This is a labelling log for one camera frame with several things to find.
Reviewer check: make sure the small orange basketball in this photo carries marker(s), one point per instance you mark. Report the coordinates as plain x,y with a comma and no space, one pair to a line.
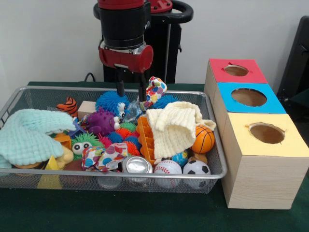
204,140

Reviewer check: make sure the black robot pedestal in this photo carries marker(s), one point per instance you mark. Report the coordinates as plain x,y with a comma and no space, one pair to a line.
164,58

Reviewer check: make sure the colourful patterned cloth pouch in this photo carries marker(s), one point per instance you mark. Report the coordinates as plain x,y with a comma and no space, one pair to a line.
104,157

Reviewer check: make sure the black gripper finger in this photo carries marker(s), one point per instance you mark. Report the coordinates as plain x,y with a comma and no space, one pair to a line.
120,82
142,87

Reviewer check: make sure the shallow clear mesh bin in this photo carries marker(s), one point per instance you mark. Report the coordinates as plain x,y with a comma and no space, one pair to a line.
212,180

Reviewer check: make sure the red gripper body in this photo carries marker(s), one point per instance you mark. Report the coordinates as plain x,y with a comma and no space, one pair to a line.
125,58

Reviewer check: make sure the blue spiky ball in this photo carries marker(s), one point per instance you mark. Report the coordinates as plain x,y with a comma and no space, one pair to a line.
110,101

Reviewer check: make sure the black chair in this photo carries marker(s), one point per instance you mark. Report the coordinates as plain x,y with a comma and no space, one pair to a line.
297,63

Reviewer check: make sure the wooden box with three holes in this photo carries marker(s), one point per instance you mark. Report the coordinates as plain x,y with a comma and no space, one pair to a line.
256,179

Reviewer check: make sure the mint green cloth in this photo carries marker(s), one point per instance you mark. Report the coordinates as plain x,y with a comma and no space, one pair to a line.
29,137

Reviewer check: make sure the colourful spotted plush toy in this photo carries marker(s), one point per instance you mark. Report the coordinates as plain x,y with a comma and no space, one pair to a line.
155,90

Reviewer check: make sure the cream waffle cloth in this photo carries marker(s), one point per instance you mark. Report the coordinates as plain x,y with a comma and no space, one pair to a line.
174,128

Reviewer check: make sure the green spiky toy with eyes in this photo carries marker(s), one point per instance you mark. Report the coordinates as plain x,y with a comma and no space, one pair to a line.
84,142

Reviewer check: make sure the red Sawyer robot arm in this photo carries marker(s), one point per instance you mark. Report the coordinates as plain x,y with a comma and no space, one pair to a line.
123,21

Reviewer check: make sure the small soccer ball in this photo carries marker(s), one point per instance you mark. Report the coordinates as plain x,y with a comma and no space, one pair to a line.
196,168

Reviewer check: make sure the purple spiky toy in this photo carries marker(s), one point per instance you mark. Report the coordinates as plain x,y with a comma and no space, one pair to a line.
101,122

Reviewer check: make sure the dark green table cloth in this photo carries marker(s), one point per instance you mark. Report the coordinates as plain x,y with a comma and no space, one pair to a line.
120,212

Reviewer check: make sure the small baseball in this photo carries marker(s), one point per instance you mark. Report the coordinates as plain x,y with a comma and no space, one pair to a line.
167,166

